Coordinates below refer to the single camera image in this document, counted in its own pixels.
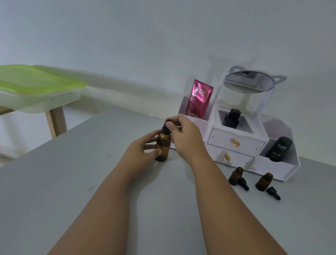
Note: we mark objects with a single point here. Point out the person's right hand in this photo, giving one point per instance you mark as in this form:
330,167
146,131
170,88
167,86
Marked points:
187,140

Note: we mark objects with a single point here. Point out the person's left hand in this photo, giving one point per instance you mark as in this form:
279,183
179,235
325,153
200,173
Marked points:
135,155

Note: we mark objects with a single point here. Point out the person's left thumb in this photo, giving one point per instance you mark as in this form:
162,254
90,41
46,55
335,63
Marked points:
153,152

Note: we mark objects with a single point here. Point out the person's right thumb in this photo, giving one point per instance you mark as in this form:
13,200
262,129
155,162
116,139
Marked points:
176,134

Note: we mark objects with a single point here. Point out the large amber glass bottle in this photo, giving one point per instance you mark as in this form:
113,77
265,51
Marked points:
163,147

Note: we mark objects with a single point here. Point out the black dropper cap with bulb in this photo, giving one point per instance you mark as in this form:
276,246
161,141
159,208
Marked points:
166,128

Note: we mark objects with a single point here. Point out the person's left forearm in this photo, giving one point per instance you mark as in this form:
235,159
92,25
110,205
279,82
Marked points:
99,210

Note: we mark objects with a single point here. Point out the person's right forearm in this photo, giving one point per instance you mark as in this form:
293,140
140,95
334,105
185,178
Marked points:
236,210

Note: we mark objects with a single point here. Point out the pink foil sachet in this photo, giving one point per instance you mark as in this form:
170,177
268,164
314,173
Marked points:
198,101

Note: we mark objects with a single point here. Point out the black square perfume bottle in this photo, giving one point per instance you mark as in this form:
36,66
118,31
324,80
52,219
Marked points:
231,118

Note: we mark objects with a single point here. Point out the white drawer with gold knob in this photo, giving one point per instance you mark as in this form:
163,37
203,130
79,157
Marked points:
249,145
238,160

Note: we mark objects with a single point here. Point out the small amber glass bottle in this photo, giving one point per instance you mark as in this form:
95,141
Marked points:
234,177
263,182

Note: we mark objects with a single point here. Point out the small black dropper cap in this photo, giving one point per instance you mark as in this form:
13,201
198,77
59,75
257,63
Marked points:
273,193
244,184

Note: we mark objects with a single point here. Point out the round cat-ear mirror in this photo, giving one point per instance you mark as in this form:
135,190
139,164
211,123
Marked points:
248,80

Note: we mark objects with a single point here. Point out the light wooden table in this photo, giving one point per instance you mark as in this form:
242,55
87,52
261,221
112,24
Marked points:
56,122

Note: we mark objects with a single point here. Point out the black deodorant stick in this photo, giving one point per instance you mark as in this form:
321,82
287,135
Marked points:
279,149

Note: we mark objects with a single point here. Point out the white cosmetic organizer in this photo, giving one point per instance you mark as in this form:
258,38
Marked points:
275,168

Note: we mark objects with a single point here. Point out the clear plastic container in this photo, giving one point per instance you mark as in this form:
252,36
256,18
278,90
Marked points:
39,101

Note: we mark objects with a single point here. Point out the green plastic container lid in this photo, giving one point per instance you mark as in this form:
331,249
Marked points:
31,78

